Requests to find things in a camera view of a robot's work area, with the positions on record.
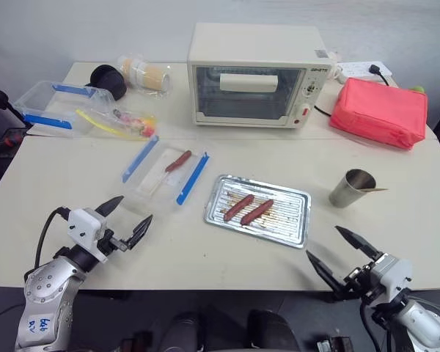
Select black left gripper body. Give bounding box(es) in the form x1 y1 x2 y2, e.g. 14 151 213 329
95 229 133 255

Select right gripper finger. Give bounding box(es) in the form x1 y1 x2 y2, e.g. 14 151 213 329
305 250 348 299
334 225 385 263

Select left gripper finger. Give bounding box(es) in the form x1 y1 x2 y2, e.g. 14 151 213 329
125 213 155 251
93 194 125 218

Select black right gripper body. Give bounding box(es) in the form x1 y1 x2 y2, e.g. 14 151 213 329
341 263 376 304

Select white flat insert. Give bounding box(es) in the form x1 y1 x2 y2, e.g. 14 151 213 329
136 147 185 196

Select steel cup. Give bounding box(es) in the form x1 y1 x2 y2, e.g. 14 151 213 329
328 168 378 209

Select silver ribbed baking tray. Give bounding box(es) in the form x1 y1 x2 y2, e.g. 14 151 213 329
203 174 312 250

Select dark rounded shape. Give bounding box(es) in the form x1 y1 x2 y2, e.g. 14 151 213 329
160 311 203 352
246 309 298 352

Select red-brown sausage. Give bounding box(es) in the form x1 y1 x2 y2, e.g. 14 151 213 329
223 194 256 221
164 150 193 174
240 198 275 227

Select clear zip bag yellow seal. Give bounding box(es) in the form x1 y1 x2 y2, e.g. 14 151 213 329
74 106 159 142

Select red and black tool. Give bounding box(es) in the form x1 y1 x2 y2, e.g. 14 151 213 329
0 128 27 158

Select black round cup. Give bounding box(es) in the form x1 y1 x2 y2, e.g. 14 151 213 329
89 64 128 103

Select red fabric pouch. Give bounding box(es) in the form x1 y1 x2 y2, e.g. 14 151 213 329
328 76 430 150

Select paper cups in plastic wrap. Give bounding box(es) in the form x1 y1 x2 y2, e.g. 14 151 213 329
116 54 174 98

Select white power strip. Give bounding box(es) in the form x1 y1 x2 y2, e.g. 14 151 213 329
336 59 395 79

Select cream toaster oven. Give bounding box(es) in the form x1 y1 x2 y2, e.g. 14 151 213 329
186 22 335 131

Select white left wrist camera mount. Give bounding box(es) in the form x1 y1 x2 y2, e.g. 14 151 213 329
66 208 109 263

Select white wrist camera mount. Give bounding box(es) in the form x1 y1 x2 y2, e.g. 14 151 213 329
369 254 414 306
66 208 109 263

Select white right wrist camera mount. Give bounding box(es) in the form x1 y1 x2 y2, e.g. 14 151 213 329
369 254 414 306

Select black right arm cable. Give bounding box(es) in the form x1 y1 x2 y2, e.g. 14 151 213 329
359 303 390 352

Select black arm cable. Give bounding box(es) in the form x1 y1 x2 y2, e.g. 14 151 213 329
359 303 390 352
34 206 72 269

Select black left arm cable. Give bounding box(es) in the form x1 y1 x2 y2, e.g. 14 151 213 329
34 206 72 269

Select black plug with cable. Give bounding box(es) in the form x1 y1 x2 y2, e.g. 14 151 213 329
367 63 391 87

